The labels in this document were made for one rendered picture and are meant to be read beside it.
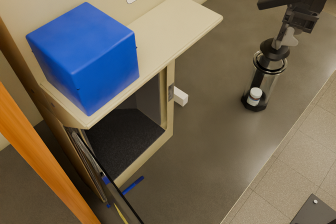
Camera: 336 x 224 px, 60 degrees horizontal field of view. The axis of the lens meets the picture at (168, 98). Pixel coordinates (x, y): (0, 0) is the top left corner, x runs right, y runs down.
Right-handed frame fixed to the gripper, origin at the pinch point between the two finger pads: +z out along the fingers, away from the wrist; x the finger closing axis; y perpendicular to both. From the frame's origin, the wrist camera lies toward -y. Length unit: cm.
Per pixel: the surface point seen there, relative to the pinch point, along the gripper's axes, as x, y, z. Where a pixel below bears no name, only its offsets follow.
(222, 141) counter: -22.2, -4.6, 30.2
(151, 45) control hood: -43, -19, -27
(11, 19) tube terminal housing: -57, -30, -38
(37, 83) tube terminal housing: -58, -30, -27
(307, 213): 8, 54, 123
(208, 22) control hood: -33.6, -12.2, -26.8
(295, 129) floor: 66, 35, 124
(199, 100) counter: -9.4, -18.8, 30.3
